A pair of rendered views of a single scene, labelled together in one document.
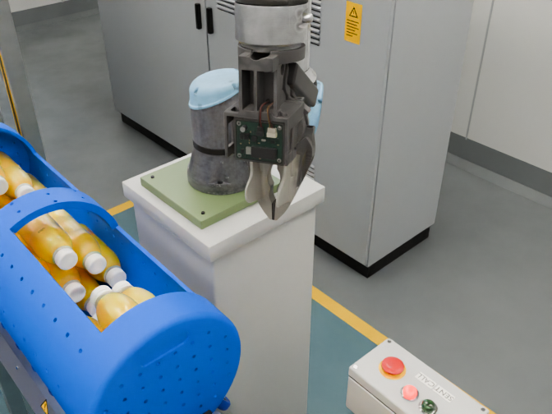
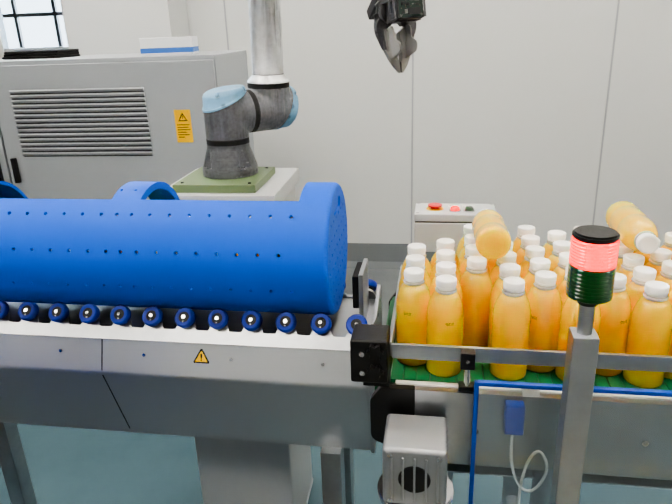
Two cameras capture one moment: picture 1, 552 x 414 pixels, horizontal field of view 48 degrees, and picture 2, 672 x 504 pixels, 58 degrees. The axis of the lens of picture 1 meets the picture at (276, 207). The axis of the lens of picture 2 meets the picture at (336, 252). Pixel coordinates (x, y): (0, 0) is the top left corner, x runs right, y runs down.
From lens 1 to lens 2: 1.06 m
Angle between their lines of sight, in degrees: 37
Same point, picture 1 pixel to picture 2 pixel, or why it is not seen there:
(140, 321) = (319, 187)
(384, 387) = (441, 212)
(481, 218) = not seen: hidden behind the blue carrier
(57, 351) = (267, 230)
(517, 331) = not seen: hidden behind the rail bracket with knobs
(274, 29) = not seen: outside the picture
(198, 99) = (221, 100)
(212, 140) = (234, 133)
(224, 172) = (245, 158)
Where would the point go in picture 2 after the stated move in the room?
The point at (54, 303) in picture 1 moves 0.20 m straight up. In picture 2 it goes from (239, 209) to (230, 107)
